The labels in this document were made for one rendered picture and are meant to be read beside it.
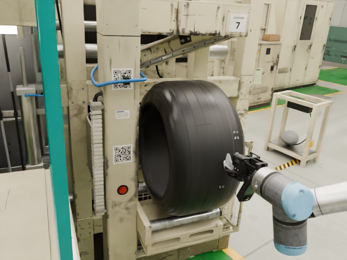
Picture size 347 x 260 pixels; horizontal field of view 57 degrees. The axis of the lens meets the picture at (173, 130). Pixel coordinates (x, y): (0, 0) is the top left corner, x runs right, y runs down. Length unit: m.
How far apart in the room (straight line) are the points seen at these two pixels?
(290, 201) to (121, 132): 0.64
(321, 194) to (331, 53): 12.45
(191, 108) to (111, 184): 0.43
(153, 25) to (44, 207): 0.87
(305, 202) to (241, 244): 1.90
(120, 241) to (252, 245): 1.54
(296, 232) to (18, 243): 0.68
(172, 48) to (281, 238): 1.02
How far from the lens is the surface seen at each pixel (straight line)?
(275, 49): 6.36
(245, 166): 1.04
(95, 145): 1.20
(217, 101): 1.23
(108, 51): 1.11
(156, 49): 1.58
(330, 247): 3.03
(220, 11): 1.55
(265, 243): 2.84
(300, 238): 0.97
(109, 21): 1.10
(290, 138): 4.33
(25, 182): 1.01
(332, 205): 1.06
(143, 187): 1.59
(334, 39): 13.37
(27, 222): 0.85
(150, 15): 1.41
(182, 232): 1.41
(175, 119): 1.14
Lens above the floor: 1.76
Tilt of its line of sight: 21 degrees down
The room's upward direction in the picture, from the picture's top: 3 degrees clockwise
